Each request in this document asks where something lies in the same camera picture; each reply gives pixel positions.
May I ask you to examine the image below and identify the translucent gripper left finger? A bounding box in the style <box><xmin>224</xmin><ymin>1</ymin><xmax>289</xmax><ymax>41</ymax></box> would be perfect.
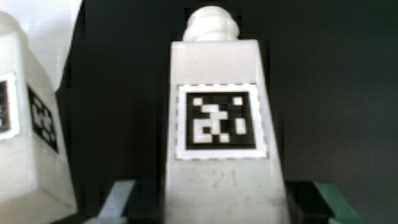
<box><xmin>87</xmin><ymin>179</ymin><xmax>158</xmax><ymax>224</ymax></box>

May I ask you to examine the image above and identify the white marker base plate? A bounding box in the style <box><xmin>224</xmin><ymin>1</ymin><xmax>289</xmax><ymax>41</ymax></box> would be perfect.
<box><xmin>0</xmin><ymin>0</ymin><xmax>83</xmax><ymax>87</ymax></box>

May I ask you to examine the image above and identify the white table leg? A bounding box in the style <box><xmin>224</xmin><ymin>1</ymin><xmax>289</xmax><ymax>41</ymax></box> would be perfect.
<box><xmin>165</xmin><ymin>6</ymin><xmax>289</xmax><ymax>224</ymax></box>
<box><xmin>0</xmin><ymin>11</ymin><xmax>76</xmax><ymax>224</ymax></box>

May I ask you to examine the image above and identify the translucent gripper right finger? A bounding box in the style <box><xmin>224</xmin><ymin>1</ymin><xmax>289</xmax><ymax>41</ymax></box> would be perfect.
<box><xmin>286</xmin><ymin>181</ymin><xmax>375</xmax><ymax>224</ymax></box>

